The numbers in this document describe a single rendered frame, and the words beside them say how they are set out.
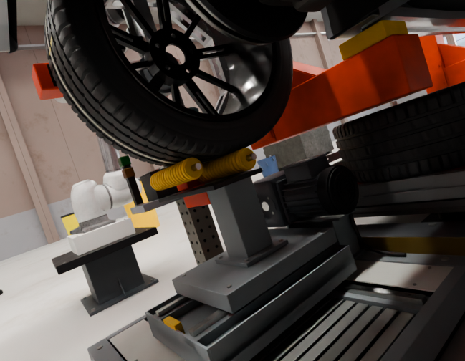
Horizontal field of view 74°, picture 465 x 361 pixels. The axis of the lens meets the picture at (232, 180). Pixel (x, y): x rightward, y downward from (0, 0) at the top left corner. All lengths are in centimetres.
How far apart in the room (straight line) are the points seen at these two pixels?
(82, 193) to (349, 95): 141
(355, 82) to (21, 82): 1087
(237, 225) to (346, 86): 54
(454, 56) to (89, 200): 270
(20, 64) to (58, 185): 374
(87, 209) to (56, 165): 893
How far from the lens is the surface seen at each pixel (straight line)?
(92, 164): 1086
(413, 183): 112
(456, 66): 294
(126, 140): 80
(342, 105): 106
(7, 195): 1064
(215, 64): 124
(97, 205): 186
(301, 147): 594
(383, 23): 101
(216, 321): 76
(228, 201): 83
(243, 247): 86
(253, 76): 103
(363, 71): 102
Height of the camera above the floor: 49
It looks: 3 degrees down
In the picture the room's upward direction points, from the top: 18 degrees counter-clockwise
